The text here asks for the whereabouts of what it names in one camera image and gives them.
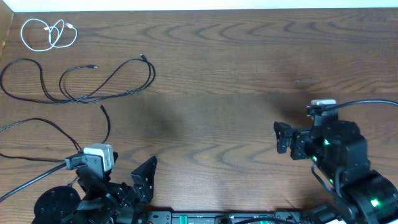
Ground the white cable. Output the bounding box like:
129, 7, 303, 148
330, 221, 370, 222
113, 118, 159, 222
20, 18, 78, 53

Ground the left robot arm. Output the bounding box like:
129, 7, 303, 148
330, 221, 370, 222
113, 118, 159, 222
32, 153, 157, 223

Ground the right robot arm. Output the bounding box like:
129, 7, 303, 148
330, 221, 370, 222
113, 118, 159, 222
274, 119, 397, 223

